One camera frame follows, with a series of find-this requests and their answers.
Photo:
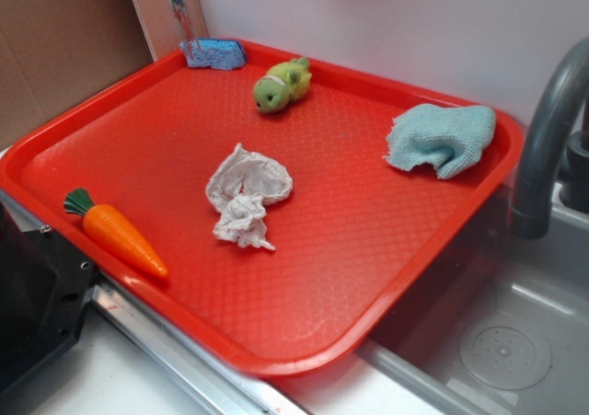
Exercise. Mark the silver keys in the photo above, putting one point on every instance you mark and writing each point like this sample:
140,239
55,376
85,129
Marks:
181,10

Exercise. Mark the red plastic tray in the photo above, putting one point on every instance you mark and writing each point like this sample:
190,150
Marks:
351,238

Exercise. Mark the crumpled white paper towel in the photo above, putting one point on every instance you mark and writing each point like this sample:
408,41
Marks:
240,190

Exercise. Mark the green plush toy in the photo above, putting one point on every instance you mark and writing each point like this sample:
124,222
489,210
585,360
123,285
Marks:
283,84

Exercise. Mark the blue sponge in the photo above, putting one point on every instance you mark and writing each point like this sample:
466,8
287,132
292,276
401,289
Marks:
216,54

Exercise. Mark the light blue cloth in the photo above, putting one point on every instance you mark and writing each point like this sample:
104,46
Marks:
451,140

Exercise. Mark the orange plastic carrot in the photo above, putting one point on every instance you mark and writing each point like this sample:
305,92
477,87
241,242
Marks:
113,231

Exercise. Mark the grey sink basin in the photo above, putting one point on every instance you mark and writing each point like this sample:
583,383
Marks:
496,324

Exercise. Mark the brown cardboard panel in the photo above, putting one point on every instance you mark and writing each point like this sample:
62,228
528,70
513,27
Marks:
57,53

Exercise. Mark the dark grey faucet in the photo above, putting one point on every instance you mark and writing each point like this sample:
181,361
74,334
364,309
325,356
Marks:
555,150

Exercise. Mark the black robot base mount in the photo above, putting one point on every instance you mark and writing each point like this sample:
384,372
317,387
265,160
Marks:
46,284

